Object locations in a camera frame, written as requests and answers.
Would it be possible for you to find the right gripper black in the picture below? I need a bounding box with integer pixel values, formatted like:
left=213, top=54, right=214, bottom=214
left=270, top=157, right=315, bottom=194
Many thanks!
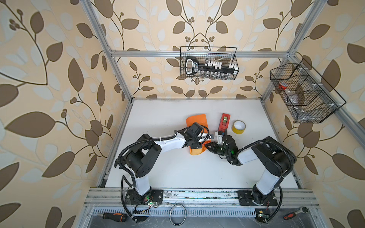
left=204, top=141, right=230, bottom=157

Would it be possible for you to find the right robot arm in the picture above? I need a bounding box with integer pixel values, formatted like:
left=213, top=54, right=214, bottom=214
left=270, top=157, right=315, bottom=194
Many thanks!
left=205, top=135, right=297, bottom=205

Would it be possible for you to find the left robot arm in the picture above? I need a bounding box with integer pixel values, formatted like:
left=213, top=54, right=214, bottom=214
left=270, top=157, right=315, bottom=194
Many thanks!
left=114, top=122, right=211, bottom=197

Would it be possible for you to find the red tape dispenser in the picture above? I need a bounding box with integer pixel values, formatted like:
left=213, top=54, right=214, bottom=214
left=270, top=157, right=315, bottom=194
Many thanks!
left=218, top=113, right=231, bottom=132

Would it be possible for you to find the yellow tape roll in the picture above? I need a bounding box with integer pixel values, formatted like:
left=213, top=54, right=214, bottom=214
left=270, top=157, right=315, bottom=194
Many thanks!
left=232, top=120, right=246, bottom=135

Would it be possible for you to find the black socket tool set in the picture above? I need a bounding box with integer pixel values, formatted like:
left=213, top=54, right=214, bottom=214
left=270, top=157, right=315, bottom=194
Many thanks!
left=183, top=57, right=239, bottom=75

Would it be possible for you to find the red capped item in basket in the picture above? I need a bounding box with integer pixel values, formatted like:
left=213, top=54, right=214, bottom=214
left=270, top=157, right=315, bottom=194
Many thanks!
left=278, top=81, right=289, bottom=91

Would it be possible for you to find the orange black screwdriver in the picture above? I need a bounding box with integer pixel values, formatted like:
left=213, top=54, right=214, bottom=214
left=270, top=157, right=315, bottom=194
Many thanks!
left=102, top=213, right=128, bottom=222

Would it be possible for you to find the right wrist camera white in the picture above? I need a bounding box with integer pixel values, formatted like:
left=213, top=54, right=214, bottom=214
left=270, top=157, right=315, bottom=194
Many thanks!
left=215, top=131, right=225, bottom=145

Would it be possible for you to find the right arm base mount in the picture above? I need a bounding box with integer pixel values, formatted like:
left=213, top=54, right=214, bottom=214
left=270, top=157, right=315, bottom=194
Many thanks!
left=237, top=190, right=278, bottom=206

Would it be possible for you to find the black wire basket back wall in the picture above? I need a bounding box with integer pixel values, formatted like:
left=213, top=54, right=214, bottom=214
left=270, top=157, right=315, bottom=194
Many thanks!
left=180, top=46, right=239, bottom=80

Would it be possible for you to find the black wire basket wall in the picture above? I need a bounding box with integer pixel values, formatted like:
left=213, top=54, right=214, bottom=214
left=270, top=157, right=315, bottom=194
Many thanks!
left=270, top=59, right=346, bottom=124
left=180, top=46, right=239, bottom=80

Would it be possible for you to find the metal ring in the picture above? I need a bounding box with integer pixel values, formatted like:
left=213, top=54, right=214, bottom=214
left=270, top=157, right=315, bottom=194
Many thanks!
left=168, top=203, right=188, bottom=227

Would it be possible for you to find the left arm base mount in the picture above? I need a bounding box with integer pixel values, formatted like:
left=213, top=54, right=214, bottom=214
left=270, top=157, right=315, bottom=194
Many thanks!
left=125, top=189, right=164, bottom=207

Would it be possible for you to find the black wire basket right wall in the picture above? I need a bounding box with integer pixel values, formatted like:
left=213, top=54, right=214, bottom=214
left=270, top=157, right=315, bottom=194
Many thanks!
left=270, top=59, right=346, bottom=124

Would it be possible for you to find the red handled ratchet wrench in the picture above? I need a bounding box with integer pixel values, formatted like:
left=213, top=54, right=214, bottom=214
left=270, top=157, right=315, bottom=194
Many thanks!
left=283, top=207, right=309, bottom=220

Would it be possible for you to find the aluminium front rail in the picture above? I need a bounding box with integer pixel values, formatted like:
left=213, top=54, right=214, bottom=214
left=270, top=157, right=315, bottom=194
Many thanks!
left=84, top=187, right=321, bottom=209

